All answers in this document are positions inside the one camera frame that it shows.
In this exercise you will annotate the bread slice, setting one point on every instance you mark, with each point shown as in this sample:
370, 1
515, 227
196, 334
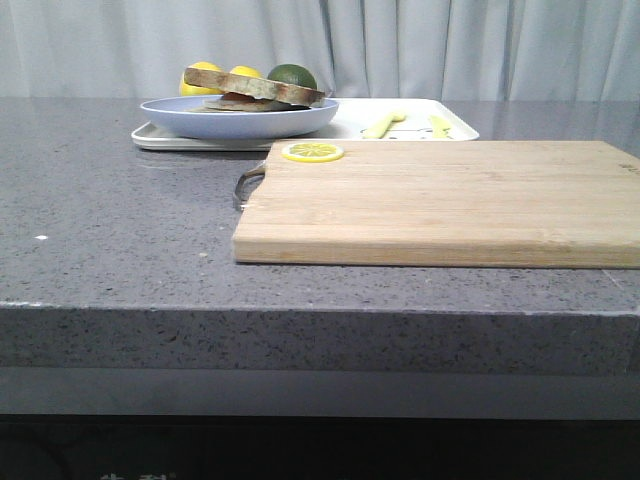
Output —
259, 88
244, 105

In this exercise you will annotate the metal cutting board handle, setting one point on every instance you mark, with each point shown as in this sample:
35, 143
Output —
245, 184

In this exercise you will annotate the wooden cutting board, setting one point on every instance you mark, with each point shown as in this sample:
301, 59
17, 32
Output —
561, 204

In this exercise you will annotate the light blue round plate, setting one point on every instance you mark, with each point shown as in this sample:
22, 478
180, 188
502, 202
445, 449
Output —
178, 115

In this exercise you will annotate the green lime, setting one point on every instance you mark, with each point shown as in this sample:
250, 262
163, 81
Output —
293, 74

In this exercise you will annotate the grey white curtain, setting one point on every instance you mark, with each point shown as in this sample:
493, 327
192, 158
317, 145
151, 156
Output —
449, 50

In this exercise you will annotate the lemon slice toy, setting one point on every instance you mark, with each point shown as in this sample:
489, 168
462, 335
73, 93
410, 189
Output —
312, 152

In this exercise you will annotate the yellow plastic knife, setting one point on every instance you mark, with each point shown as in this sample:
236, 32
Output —
441, 127

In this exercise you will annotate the fried egg toy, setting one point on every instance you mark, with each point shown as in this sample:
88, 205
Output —
237, 97

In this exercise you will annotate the yellow plastic fork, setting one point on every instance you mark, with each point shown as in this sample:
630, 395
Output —
379, 128

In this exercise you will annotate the cream rectangular bear tray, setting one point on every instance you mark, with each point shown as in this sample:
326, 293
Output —
353, 116

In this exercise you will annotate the right yellow lemon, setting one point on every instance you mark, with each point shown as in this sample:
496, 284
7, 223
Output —
244, 70

